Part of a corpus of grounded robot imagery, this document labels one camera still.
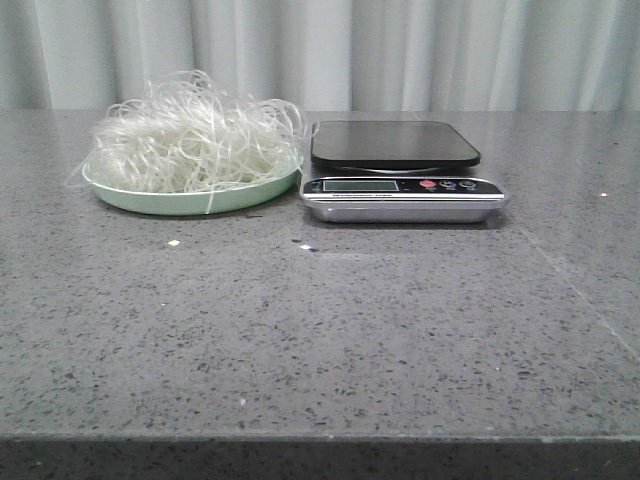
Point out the white vermicelli noodle bundle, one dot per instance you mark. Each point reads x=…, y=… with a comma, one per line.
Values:
x=186, y=135

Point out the light green round plate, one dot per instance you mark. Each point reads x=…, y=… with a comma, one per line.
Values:
x=196, y=203

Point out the silver black kitchen scale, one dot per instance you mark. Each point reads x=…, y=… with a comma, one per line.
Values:
x=392, y=171

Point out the white pleated curtain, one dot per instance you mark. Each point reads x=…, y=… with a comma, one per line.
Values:
x=329, y=55

